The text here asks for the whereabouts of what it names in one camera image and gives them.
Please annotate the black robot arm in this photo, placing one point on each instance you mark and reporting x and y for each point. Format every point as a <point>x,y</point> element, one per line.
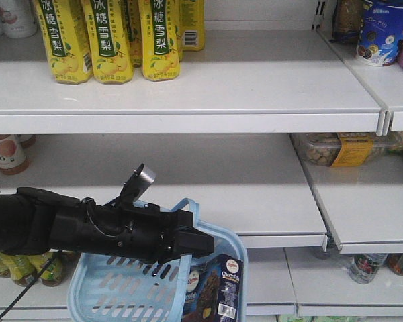
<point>34,221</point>

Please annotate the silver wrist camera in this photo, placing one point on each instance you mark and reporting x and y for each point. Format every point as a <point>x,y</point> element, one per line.
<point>141,179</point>

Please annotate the Chocofello cookie box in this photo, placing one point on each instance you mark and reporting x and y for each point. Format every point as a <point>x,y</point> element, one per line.
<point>213,289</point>

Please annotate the light blue plastic basket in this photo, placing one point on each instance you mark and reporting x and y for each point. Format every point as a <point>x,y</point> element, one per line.
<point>111,288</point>

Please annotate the clear nut container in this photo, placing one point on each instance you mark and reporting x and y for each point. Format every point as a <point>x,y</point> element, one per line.
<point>344,149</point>

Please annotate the rear yellow pear drink bottle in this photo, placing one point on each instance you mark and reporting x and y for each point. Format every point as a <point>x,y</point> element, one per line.
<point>192,25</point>

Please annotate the blue cookie tub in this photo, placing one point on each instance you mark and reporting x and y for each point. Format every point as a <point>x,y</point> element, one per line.
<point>381,33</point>

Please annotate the peach drink bottle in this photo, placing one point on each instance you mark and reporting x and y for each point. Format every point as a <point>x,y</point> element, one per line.
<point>13,159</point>

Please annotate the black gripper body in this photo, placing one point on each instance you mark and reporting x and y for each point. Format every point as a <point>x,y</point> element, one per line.
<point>143,233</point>

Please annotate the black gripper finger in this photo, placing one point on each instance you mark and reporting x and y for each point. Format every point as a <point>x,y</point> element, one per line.
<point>186,241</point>
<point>182,220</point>

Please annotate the yellow pear drink bottle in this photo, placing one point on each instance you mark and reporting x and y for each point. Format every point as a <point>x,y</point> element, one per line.
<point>108,31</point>
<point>160,46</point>
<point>192,25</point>
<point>64,33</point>

